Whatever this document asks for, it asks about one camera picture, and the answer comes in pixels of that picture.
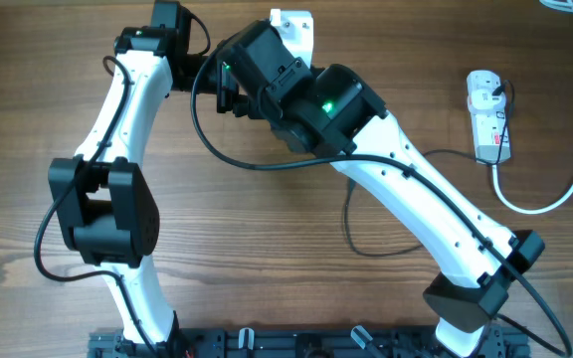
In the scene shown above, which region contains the white power strip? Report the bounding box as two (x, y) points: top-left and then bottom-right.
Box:
(467, 70), (511, 165)

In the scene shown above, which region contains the black USB-C charging cable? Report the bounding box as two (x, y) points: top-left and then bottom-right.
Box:
(342, 79), (516, 259)

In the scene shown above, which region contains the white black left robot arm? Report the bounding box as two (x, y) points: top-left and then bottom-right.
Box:
(34, 1), (205, 356)

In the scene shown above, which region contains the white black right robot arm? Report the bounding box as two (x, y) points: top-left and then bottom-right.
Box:
(215, 21), (544, 357)

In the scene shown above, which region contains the white charger plug adapter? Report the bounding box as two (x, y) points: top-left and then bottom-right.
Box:
(468, 89), (506, 115)

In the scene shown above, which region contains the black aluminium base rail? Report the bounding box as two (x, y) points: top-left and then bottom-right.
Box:
(87, 324), (532, 358)

